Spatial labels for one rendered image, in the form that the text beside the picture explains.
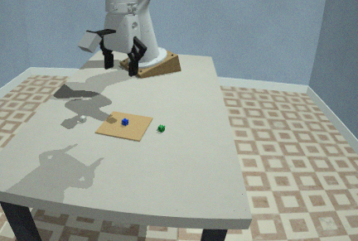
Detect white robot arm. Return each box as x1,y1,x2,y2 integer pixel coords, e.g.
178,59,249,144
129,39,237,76
78,0,167,69

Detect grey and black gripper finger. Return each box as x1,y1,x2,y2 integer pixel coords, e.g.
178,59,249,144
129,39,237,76
127,36,147,77
99,38,114,70

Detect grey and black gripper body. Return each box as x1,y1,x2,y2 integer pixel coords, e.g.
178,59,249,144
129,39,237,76
104,12,141,54

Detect small green die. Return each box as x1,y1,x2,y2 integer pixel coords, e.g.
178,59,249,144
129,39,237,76
158,125,165,132

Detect blue die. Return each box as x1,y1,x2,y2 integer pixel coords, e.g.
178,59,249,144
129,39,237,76
122,118,128,126

